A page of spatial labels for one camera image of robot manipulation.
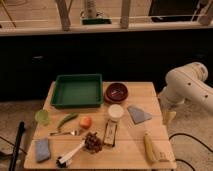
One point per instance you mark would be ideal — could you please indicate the green base stand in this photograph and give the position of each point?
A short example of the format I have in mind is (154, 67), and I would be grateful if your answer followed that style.
(96, 21)

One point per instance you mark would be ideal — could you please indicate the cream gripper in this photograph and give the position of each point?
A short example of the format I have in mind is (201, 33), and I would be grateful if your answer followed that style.
(168, 116)

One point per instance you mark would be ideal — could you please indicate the blue sponge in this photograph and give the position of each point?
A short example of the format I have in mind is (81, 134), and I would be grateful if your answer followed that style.
(42, 151)

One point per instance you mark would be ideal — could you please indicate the white round container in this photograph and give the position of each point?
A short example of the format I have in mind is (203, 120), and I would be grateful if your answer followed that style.
(115, 112)

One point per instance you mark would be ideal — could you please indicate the small brown box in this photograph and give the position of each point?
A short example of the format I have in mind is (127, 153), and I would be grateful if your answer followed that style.
(110, 133)

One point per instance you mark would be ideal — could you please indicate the brown pine cone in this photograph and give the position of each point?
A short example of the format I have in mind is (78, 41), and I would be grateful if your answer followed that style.
(93, 143)

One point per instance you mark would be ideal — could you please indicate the dark red bowl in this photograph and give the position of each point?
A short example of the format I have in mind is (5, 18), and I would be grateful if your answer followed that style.
(116, 93)

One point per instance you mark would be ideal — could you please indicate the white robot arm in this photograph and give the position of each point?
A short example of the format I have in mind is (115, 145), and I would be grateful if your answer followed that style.
(185, 83)

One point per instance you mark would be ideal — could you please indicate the grey towel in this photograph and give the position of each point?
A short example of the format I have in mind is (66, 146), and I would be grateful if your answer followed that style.
(138, 115)

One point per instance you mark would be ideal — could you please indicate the green plastic tray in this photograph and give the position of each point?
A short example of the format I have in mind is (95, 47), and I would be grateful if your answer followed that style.
(77, 91)

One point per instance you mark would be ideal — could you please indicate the metal fork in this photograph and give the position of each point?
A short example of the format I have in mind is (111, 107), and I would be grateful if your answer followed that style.
(73, 133)

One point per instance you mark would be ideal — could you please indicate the yellow banana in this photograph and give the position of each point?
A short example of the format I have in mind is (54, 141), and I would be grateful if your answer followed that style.
(149, 149)

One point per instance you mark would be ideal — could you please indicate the white handled brush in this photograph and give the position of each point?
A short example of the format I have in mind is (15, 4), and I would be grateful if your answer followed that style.
(65, 160)

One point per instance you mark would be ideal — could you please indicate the orange fruit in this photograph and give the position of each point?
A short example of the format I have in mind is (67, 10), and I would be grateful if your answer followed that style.
(85, 122)

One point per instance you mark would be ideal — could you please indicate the wooden table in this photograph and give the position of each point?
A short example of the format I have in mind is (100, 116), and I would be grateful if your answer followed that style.
(128, 151)

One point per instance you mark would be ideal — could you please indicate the green lime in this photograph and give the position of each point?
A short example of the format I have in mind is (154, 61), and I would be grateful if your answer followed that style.
(42, 117)

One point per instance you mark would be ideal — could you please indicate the black pole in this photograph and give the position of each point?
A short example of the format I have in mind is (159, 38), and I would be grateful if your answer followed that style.
(16, 148)

